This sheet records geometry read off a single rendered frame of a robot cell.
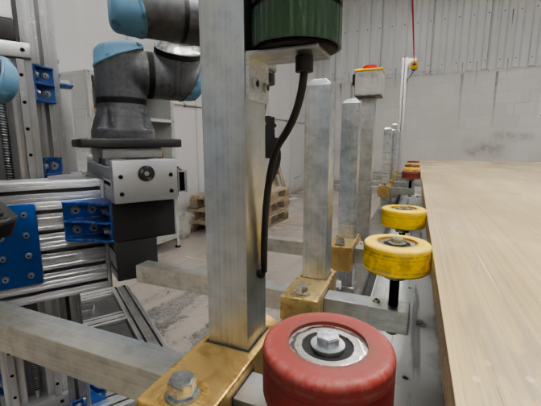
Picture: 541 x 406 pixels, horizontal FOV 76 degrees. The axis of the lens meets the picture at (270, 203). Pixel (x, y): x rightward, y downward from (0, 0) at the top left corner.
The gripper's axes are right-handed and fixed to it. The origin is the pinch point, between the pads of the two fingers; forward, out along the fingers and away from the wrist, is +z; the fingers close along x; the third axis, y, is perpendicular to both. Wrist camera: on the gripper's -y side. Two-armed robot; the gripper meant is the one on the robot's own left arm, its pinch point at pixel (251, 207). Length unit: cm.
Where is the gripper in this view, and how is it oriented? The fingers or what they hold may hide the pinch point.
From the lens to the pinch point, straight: 53.6
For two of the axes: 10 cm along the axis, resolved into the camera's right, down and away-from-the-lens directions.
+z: 0.0, 9.9, 1.7
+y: 0.2, -1.7, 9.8
